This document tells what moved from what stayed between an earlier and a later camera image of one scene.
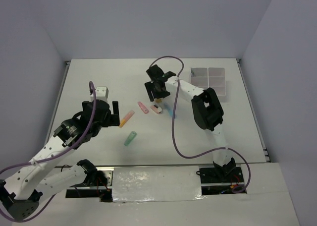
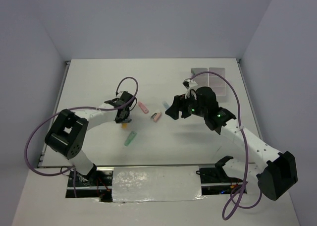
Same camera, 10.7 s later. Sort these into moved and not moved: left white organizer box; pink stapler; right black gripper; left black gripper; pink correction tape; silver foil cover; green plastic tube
Moved: right black gripper; left black gripper; pink stapler
Not moved: silver foil cover; pink correction tape; green plastic tube; left white organizer box
